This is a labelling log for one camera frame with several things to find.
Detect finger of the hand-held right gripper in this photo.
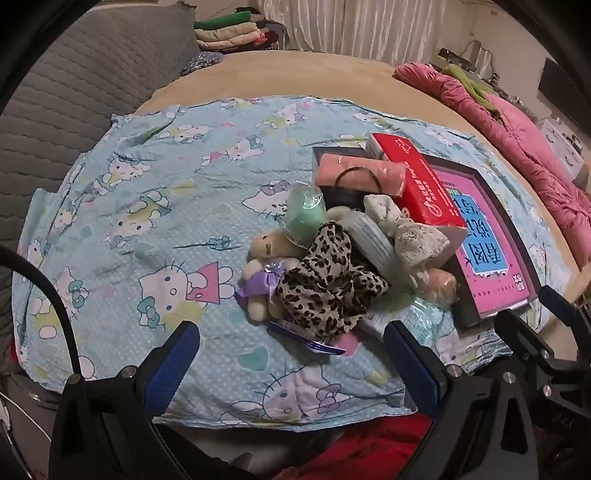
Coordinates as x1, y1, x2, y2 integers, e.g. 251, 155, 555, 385
538, 285, 591, 342
494, 308, 561, 370

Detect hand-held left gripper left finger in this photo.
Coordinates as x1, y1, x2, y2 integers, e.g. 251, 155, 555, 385
48, 320, 201, 480

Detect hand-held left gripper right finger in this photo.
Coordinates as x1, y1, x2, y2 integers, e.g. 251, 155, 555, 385
383, 320, 541, 480

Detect pink framed box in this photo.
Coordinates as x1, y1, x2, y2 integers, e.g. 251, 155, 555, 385
427, 154, 542, 330

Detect leopard print cloth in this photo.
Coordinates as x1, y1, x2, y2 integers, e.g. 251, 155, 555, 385
272, 222, 389, 344

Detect white floral cloth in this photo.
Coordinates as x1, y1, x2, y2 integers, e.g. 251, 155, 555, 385
363, 194, 458, 291

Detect pale green tissue pack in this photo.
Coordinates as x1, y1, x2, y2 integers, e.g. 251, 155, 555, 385
344, 210, 402, 282

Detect clear plastic tissue packet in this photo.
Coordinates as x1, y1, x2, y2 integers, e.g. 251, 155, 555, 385
365, 298, 451, 356

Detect small pink item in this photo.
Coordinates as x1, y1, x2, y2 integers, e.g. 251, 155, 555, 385
335, 331, 363, 358

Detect peach ball in plastic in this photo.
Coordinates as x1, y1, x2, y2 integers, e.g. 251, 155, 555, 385
424, 269, 460, 308

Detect red cloth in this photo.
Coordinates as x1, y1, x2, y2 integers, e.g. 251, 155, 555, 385
295, 411, 435, 480

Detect pink book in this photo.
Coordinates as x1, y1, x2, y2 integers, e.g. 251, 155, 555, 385
436, 168, 532, 319

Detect cream teddy bear purple dress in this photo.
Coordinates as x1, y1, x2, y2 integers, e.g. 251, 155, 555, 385
235, 256, 301, 322

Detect purple blue flat packet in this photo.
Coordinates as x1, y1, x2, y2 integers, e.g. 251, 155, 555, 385
265, 318, 347, 357

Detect white drawer cabinet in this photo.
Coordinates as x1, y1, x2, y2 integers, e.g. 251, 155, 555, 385
538, 117, 591, 185

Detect pink quilt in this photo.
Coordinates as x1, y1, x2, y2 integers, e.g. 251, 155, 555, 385
393, 62, 591, 271

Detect dark blue box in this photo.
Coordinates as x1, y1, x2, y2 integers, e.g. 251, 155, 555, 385
311, 145, 370, 213

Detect green roll in plastic wrap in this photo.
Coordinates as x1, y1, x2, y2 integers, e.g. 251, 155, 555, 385
281, 181, 328, 247

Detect red and white tissue box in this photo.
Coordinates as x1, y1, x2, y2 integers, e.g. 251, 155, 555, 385
367, 133, 468, 250

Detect pink rolled towel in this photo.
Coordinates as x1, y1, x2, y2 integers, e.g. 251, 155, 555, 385
315, 154, 407, 198

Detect blue cartoon cat printed blanket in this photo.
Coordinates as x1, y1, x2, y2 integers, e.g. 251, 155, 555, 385
11, 95, 575, 432

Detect black television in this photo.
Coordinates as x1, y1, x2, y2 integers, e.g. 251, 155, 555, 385
538, 58, 591, 121

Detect green cloth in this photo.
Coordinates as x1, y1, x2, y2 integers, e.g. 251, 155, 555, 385
442, 64, 497, 118

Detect dark electronic device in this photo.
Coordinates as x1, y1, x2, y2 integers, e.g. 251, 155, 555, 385
436, 46, 476, 70

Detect grey quilted headboard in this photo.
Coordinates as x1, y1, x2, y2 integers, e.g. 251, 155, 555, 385
0, 7, 199, 370

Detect dark patterned cloth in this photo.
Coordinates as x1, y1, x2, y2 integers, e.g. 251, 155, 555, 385
179, 51, 225, 77

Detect stack of folded clothes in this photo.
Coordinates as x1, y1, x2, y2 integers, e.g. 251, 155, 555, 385
193, 10, 287, 51

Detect white curtains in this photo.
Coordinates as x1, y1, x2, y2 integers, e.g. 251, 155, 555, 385
256, 0, 444, 70

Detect black cable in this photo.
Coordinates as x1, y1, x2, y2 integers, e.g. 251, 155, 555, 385
0, 244, 77, 398

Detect black hair tie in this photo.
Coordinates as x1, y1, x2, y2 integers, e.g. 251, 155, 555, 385
333, 166, 383, 195

